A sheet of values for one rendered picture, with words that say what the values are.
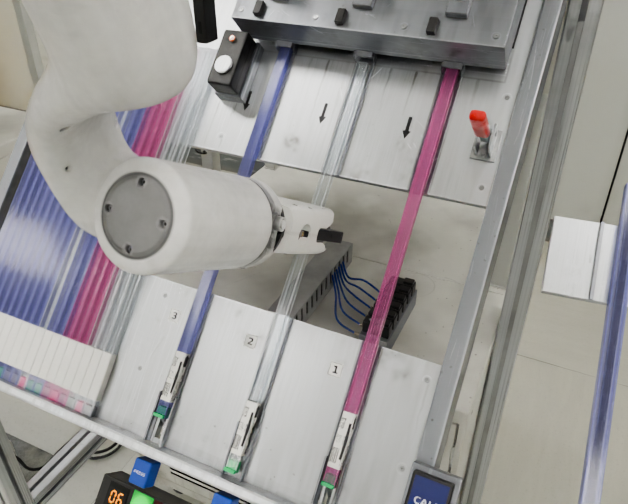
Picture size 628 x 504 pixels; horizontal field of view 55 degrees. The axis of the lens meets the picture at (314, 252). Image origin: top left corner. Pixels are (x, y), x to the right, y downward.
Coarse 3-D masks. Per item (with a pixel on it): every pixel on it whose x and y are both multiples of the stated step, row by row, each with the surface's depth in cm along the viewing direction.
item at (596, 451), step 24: (624, 192) 52; (624, 216) 51; (624, 240) 51; (624, 264) 50; (624, 288) 50; (624, 312) 49; (600, 360) 49; (600, 384) 48; (600, 408) 48; (600, 432) 47; (600, 456) 47; (600, 480) 47
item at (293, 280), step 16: (352, 80) 74; (352, 96) 73; (352, 112) 73; (336, 128) 73; (336, 144) 72; (336, 160) 72; (320, 176) 72; (320, 192) 71; (304, 256) 70; (288, 288) 70; (288, 304) 69; (272, 336) 69; (272, 352) 69; (272, 368) 69; (256, 384) 68; (256, 400) 68; (240, 464) 67
